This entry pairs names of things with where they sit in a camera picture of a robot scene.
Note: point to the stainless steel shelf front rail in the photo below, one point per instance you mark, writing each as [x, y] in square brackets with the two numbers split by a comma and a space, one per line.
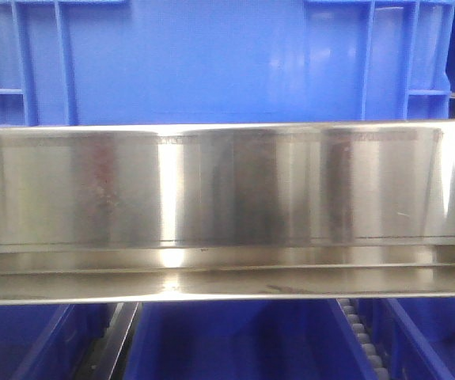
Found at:
[226, 211]

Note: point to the white roller track strip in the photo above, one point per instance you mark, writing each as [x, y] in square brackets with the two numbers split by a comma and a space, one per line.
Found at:
[363, 338]

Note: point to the lower right blue bin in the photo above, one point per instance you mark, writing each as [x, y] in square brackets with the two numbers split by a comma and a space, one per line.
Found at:
[415, 337]

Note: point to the lower middle blue bin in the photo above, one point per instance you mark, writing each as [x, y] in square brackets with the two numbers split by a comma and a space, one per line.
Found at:
[257, 339]

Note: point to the dark metal divider rail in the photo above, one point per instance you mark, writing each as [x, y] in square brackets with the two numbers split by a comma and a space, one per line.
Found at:
[107, 356]

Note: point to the lower left blue bin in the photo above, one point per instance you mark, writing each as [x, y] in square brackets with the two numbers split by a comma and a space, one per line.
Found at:
[49, 341]

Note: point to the blue plastic bin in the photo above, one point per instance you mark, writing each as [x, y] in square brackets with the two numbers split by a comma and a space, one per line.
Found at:
[208, 62]

